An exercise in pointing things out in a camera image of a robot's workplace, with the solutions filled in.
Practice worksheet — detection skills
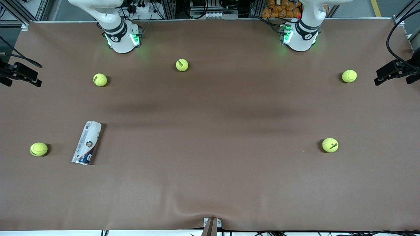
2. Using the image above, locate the white blue tennis ball can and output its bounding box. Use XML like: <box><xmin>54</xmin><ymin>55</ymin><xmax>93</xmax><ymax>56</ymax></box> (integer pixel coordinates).
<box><xmin>72</xmin><ymin>121</ymin><xmax>102</xmax><ymax>165</ymax></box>

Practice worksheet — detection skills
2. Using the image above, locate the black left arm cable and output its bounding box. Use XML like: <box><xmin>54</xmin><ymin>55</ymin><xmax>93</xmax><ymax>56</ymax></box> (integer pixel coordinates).
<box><xmin>386</xmin><ymin>9</ymin><xmax>420</xmax><ymax>64</ymax></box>

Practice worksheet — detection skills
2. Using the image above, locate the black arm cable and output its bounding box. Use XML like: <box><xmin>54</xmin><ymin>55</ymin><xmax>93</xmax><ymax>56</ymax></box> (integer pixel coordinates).
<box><xmin>386</xmin><ymin>9</ymin><xmax>420</xmax><ymax>64</ymax></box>
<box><xmin>0</xmin><ymin>35</ymin><xmax>43</xmax><ymax>68</ymax></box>

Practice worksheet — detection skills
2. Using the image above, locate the metal table edge clamp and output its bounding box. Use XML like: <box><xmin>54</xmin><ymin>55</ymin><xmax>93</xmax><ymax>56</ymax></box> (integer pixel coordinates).
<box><xmin>203</xmin><ymin>217</ymin><xmax>222</xmax><ymax>236</ymax></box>

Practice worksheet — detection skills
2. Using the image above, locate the bag of orange items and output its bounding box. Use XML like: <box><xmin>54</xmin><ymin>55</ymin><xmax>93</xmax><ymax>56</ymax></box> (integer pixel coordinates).
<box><xmin>262</xmin><ymin>0</ymin><xmax>302</xmax><ymax>19</ymax></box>

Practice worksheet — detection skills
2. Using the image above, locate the long white socket strip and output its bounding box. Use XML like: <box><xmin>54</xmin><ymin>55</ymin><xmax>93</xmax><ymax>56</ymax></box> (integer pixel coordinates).
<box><xmin>190</xmin><ymin>11</ymin><xmax>239</xmax><ymax>19</ymax></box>

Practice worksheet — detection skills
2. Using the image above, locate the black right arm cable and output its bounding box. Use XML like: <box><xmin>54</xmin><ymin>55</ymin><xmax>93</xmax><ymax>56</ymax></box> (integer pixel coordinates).
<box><xmin>0</xmin><ymin>35</ymin><xmax>43</xmax><ymax>68</ymax></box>

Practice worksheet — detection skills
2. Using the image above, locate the white power strip with plugs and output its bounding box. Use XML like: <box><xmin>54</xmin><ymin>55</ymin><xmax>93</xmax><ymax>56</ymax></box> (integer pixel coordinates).
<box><xmin>131</xmin><ymin>3</ymin><xmax>151</xmax><ymax>13</ymax></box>

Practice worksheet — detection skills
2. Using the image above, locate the aluminium frame profile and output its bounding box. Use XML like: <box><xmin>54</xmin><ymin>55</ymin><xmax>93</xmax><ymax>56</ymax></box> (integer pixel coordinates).
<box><xmin>392</xmin><ymin>0</ymin><xmax>420</xmax><ymax>53</ymax></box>
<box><xmin>0</xmin><ymin>0</ymin><xmax>50</xmax><ymax>27</ymax></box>

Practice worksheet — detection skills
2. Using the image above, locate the brown table mat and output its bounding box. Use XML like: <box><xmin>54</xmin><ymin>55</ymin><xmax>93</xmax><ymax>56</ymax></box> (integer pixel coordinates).
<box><xmin>0</xmin><ymin>19</ymin><xmax>420</xmax><ymax>231</ymax></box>

